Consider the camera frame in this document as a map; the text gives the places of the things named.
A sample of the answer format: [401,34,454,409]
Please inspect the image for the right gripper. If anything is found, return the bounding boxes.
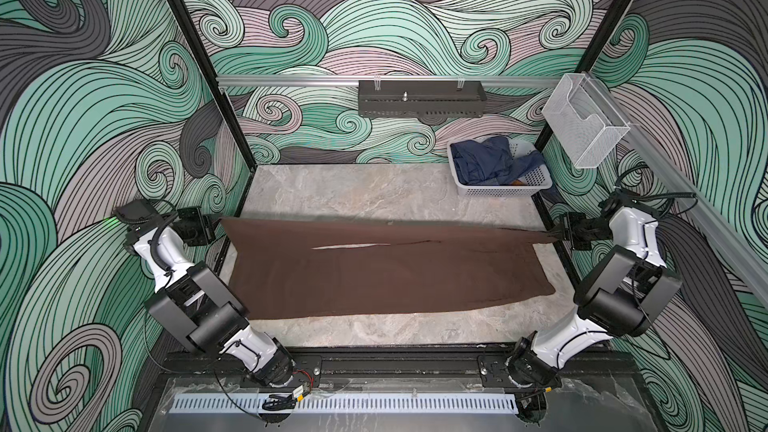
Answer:
[551,214,615,253]

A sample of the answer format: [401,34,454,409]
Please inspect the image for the brown corduroy trousers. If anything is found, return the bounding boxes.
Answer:
[222,218,555,320]

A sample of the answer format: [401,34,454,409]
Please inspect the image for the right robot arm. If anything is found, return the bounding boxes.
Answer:
[506,178,698,387]

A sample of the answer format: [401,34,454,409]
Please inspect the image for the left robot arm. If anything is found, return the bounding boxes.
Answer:
[114,199,295,387]

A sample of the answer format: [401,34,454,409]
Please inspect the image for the blue denim trousers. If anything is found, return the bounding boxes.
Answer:
[449,137,544,186]

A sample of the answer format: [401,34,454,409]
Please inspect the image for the white plastic laundry basket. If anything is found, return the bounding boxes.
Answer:
[447,136,553,198]

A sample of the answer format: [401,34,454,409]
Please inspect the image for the clear acrylic wall holder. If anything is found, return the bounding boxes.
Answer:
[542,73,630,169]

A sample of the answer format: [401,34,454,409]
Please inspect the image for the aluminium rail right wall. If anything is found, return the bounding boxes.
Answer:
[596,80,767,303]

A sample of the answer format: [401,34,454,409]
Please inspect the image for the aluminium rail wall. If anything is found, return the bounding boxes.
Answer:
[596,80,767,303]
[216,74,560,89]

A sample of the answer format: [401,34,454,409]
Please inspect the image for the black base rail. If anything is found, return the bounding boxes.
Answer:
[161,344,637,391]

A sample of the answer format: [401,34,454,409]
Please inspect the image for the aluminium rail back wall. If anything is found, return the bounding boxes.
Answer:
[216,74,560,89]

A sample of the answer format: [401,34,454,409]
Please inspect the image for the white slotted cable duct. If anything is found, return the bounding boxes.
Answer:
[169,393,518,415]

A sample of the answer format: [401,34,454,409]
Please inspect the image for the black perforated wall tray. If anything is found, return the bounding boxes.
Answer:
[357,81,488,124]

